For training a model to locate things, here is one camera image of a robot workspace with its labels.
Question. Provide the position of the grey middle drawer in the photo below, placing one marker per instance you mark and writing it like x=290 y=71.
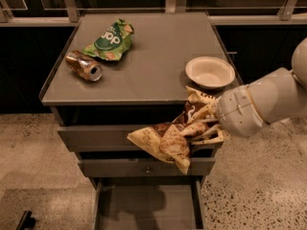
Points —
x=127 y=167

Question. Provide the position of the crushed brown soda can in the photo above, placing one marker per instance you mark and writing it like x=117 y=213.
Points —
x=84 y=66

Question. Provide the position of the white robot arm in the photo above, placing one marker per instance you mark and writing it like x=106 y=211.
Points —
x=282 y=93

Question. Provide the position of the grey top drawer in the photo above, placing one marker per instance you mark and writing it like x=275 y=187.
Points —
x=98 y=138

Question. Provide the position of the grey drawer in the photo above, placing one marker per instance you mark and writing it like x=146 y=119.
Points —
x=98 y=138
x=127 y=167
x=149 y=203

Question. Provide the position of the grey bottom drawer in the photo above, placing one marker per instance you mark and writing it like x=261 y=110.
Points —
x=149 y=203

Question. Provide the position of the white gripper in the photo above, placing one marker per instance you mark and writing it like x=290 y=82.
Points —
x=238 y=110

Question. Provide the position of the green chip bag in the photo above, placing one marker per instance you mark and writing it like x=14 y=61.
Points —
x=113 y=43

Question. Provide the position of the grey drawer cabinet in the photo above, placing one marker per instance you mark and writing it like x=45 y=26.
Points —
x=146 y=86

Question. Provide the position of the metal railing frame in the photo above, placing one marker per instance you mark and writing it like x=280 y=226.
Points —
x=60 y=13

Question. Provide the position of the brown chip bag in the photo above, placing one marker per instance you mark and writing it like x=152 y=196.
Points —
x=171 y=142

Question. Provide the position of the black object on floor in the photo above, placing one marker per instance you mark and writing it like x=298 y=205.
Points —
x=26 y=221

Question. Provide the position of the white paper bowl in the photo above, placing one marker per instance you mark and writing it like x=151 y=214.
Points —
x=210 y=72

